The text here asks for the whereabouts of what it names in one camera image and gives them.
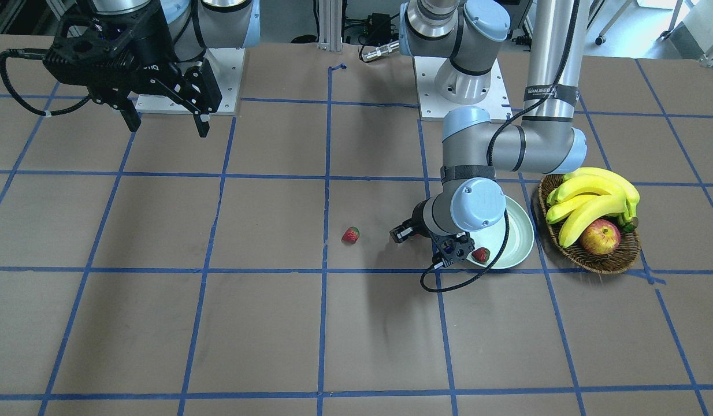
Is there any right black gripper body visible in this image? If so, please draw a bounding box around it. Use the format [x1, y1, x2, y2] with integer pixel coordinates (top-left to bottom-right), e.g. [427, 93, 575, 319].
[44, 1, 187, 106]

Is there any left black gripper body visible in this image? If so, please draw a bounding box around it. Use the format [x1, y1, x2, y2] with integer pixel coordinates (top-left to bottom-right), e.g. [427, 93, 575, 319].
[409, 196, 450, 239]

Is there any red strawberry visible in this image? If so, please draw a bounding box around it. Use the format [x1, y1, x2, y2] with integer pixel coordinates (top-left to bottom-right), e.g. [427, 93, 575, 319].
[341, 226, 360, 243]
[471, 247, 492, 264]

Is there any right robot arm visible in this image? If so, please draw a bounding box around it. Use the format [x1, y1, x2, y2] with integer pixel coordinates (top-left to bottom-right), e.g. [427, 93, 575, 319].
[42, 1, 261, 137]

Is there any pale green plate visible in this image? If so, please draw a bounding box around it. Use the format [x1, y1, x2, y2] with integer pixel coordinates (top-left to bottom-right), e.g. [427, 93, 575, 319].
[466, 196, 534, 269]

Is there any yellow banana bunch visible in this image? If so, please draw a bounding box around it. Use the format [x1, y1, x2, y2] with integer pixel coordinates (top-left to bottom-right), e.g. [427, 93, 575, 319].
[542, 168, 641, 248]

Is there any red apple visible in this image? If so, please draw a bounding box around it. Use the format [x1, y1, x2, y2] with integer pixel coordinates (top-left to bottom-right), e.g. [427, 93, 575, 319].
[578, 219, 622, 255]

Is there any wicker fruit basket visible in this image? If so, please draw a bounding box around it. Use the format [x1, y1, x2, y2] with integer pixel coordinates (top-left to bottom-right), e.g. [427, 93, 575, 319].
[538, 174, 641, 274]

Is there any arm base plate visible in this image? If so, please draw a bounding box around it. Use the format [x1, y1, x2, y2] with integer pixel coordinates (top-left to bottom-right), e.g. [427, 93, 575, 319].
[135, 46, 247, 114]
[414, 56, 512, 122]

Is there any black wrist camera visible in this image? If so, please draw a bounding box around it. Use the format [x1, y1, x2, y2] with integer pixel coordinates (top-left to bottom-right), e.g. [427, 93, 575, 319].
[430, 232, 476, 268]

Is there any aluminium frame post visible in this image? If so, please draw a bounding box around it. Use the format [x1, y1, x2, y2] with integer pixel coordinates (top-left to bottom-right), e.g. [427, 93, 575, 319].
[314, 1, 345, 54]

